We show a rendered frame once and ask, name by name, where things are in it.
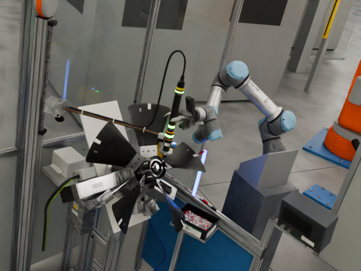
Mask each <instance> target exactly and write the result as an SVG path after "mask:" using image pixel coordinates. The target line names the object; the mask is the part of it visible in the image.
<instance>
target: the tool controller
mask: <svg viewBox="0 0 361 271"><path fill-rule="evenodd" d="M337 220H338V216H336V215H335V214H333V213H332V212H330V211H328V210H327V209H325V208H324V207H322V206H320V205H319V204H317V203H315V202H314V201H312V200H311V199H309V198H308V197H306V196H304V195H303V194H301V193H299V192H298V191H296V190H293V191H292V192H291V193H290V194H288V195H287V196H286V197H285V198H283V199H282V202H281V207H280V212H279V217H278V221H277V225H278V226H279V227H280V228H281V229H283V230H285V231H286V232H287V233H289V234H291V235H292V236H294V237H295V238H297V239H298V240H300V241H301V242H302V243H304V244H305V245H307V246H308V247H309V248H311V249H312V250H314V251H315V252H317V253H320V252H321V251H322V250H323V249H324V248H325V247H326V246H327V245H328V244H329V243H330V242H331V238H332V236H333V233H334V229H335V226H336V223H337Z"/></svg>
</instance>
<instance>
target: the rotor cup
mask: <svg viewBox="0 0 361 271"><path fill-rule="evenodd" d="M146 162H147V164H144V163H146ZM156 165H158V166H159V169H156ZM166 171H167V167H166V164H165V161H164V160H163V159H162V158H161V157H160V156H156V155H155V156H151V157H148V158H145V160H144V161H143V163H142V164H140V166H139V167H138V168H137V170H132V175H133V177H134V179H135V180H136V182H137V183H138V182H139V181H140V180H141V178H142V176H143V174H145V183H144V185H145V184H149V183H151V182H152V181H153V180H157V179H161V178H162V177H163V176H164V175H165V174H166ZM148 176H152V177H149V178H148Z"/></svg>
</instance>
